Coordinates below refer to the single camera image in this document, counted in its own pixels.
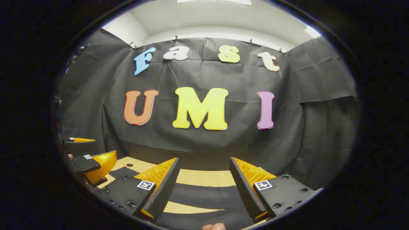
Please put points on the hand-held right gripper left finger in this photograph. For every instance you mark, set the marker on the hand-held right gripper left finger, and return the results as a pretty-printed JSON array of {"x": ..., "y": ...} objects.
[{"x": 164, "y": 188}]

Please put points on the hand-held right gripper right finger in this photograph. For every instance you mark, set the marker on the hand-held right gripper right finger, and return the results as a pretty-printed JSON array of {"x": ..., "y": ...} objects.
[{"x": 244, "y": 188}]

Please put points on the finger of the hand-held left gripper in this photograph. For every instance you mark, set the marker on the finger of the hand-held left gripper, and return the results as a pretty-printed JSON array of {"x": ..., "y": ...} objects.
[
  {"x": 81, "y": 140},
  {"x": 86, "y": 163}
]

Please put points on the black jeans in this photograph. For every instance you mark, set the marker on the black jeans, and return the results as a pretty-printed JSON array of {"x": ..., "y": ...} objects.
[{"x": 198, "y": 195}]

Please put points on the black backdrop cloth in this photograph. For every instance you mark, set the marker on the black backdrop cloth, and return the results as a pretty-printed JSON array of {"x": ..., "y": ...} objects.
[{"x": 223, "y": 73}]

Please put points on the white ceiling light panel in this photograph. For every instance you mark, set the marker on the white ceiling light panel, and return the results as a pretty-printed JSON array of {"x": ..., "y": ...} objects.
[{"x": 312, "y": 32}]

